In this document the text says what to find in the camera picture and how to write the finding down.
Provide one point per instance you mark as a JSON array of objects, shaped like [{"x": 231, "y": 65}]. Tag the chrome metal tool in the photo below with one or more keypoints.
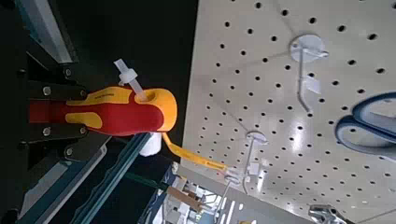
[{"x": 327, "y": 214}]

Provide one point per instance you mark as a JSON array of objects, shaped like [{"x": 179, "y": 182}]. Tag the brown wooden block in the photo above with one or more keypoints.
[{"x": 183, "y": 197}]

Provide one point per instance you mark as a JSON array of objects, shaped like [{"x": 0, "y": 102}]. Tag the beige perforated pegboard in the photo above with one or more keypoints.
[{"x": 249, "y": 77}]

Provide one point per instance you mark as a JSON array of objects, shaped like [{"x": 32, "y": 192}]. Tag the teal crate with grey rim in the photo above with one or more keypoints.
[{"x": 102, "y": 186}]

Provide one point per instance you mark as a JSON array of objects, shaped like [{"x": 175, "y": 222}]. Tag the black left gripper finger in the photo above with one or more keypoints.
[
  {"x": 49, "y": 84},
  {"x": 53, "y": 140}
]

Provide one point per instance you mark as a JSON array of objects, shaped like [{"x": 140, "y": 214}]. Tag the white round-base pegboard hook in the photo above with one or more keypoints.
[
  {"x": 306, "y": 46},
  {"x": 256, "y": 137}
]

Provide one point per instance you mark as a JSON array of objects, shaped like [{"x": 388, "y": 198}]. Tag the red yellow screwdriver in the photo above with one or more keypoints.
[{"x": 124, "y": 115}]

